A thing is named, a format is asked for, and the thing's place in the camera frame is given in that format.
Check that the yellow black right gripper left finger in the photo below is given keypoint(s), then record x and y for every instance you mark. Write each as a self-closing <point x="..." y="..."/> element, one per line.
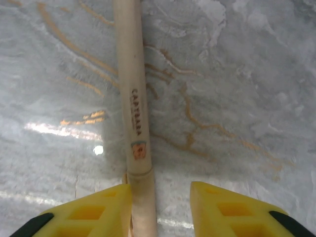
<point x="86" y="217"/>

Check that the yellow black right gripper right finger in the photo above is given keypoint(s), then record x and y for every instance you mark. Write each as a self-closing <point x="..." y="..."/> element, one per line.
<point x="234" y="217"/>

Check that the plain wooden chopstick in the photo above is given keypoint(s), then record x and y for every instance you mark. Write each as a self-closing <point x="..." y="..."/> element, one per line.
<point x="130" y="227"/>

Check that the printed wooden chopstick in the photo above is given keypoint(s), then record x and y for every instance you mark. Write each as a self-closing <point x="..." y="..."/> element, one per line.
<point x="133" y="98"/>

